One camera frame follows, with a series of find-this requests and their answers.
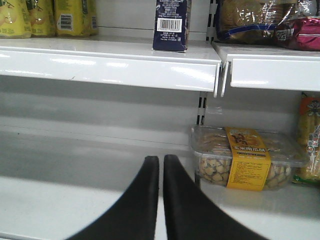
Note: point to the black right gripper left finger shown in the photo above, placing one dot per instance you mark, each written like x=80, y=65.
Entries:
x=133, y=216

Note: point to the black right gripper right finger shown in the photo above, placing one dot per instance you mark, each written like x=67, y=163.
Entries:
x=190, y=214

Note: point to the blue chocolate cookie box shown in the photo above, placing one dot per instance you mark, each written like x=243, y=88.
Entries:
x=171, y=25

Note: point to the clear cookie tub yellow label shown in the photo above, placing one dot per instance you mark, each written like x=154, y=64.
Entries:
x=244, y=158

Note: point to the orange rice cracker bag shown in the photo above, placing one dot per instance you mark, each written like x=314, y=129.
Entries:
x=308, y=137

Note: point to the white upper shelf left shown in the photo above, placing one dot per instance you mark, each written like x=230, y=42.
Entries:
x=116, y=60

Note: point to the white shelf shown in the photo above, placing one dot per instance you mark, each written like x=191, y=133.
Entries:
x=116, y=60
x=266, y=67

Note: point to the white upper shelf right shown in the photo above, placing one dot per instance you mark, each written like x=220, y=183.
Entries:
x=266, y=67

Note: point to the yellow grain snack bag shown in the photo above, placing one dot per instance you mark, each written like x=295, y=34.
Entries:
x=251, y=22

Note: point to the magenta snack bag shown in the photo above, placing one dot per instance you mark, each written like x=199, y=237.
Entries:
x=301, y=34

